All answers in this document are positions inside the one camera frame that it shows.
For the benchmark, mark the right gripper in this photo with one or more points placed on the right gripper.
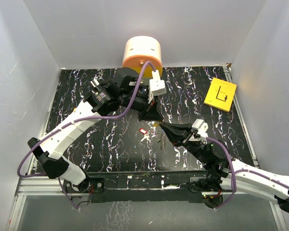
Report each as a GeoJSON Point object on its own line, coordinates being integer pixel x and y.
{"type": "Point", "coordinates": [177, 133]}

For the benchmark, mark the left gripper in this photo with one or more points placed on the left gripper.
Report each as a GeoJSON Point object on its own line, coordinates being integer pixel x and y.
{"type": "Point", "coordinates": [152, 113]}

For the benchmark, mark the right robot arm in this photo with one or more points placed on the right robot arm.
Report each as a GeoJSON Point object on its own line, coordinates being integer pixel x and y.
{"type": "Point", "coordinates": [224, 172]}

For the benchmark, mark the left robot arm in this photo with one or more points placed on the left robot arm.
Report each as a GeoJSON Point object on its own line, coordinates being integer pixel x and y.
{"type": "Point", "coordinates": [126, 89]}

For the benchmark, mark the yellow book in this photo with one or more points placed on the yellow book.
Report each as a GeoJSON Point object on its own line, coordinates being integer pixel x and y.
{"type": "Point", "coordinates": [220, 94]}

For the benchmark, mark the round three-drawer mini cabinet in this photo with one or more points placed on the round three-drawer mini cabinet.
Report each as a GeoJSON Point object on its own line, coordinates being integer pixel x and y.
{"type": "Point", "coordinates": [141, 49]}

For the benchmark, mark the white plastic clip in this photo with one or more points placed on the white plastic clip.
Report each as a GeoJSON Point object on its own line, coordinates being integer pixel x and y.
{"type": "Point", "coordinates": [94, 82]}

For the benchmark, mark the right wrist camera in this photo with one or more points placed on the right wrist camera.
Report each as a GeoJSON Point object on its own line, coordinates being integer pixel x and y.
{"type": "Point", "coordinates": [199, 131]}

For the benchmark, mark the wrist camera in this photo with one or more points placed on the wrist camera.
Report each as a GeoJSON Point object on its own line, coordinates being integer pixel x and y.
{"type": "Point", "coordinates": [157, 86]}
{"type": "Point", "coordinates": [199, 131]}

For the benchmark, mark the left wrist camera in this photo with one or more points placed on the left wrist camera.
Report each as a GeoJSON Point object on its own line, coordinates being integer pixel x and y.
{"type": "Point", "coordinates": [157, 86]}

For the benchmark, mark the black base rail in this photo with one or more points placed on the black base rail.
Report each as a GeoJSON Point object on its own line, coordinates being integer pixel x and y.
{"type": "Point", "coordinates": [193, 193]}

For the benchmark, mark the aluminium frame rail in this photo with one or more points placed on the aluminium frame rail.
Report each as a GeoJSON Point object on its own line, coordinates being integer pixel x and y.
{"type": "Point", "coordinates": [112, 181]}

